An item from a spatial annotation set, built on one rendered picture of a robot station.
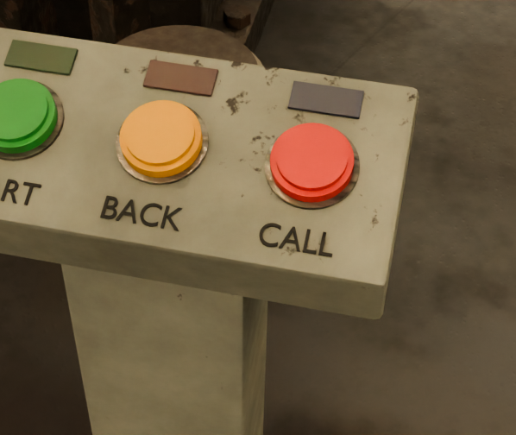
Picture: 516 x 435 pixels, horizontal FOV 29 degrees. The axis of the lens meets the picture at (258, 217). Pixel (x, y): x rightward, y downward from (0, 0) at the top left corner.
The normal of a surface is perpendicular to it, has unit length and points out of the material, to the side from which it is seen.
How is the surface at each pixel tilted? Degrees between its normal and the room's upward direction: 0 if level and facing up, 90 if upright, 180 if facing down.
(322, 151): 20
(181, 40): 0
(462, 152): 0
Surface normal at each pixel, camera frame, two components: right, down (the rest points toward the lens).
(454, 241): 0.02, -0.70
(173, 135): -0.06, -0.43
